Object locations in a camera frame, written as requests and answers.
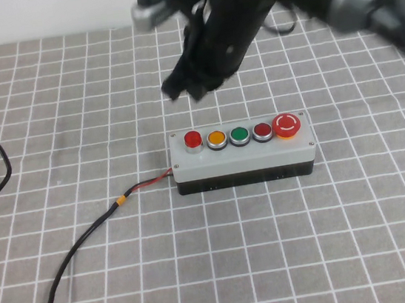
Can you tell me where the yellow round push button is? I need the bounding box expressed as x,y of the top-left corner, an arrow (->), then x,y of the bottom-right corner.
205,129 -> 230,153

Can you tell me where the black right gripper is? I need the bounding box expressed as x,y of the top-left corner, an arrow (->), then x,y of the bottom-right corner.
150,0 -> 294,107

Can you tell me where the grey black button control box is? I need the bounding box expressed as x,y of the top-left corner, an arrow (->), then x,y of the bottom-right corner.
166,110 -> 321,198

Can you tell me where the red illuminated push button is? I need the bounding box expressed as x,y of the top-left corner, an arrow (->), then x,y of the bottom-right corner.
182,129 -> 206,155

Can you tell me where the dark red round push button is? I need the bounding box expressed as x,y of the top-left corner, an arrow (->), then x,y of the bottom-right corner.
250,121 -> 275,144

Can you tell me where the green round push button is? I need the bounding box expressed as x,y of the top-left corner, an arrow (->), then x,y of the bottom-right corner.
227,125 -> 252,149

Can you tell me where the grey white checked tablecloth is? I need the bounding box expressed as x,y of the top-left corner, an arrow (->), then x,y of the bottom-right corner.
0,0 -> 405,303

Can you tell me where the black power cable red wire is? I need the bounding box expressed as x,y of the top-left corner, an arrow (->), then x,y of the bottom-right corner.
0,167 -> 192,303

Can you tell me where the red mushroom emergency stop button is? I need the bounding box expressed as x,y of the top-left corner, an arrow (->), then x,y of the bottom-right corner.
270,111 -> 304,143

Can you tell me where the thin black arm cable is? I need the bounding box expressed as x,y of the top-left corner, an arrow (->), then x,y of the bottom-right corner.
259,0 -> 302,39

